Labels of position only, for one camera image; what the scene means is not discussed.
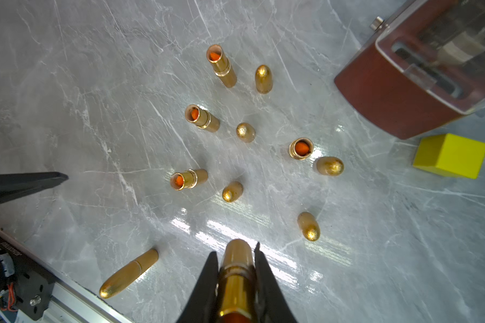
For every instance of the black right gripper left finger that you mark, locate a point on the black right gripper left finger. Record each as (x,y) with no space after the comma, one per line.
(201,303)

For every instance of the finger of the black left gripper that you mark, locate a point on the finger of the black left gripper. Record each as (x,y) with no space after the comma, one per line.
(15,186)

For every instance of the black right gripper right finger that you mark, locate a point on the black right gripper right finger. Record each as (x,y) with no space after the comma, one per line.
(271,304)

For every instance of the gold bullet lipstick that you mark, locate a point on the gold bullet lipstick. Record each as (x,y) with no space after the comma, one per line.
(201,118)
(301,148)
(221,65)
(125,276)
(236,284)

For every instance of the gold lipstick cap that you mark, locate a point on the gold lipstick cap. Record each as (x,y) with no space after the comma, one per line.
(309,226)
(232,192)
(245,132)
(263,79)
(330,166)

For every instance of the yellow small block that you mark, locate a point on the yellow small block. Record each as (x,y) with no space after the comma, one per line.
(450,155)

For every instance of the dark red wooden metronome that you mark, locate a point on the dark red wooden metronome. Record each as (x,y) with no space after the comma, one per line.
(423,68)

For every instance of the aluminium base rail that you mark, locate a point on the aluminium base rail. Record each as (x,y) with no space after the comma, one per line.
(32,291)

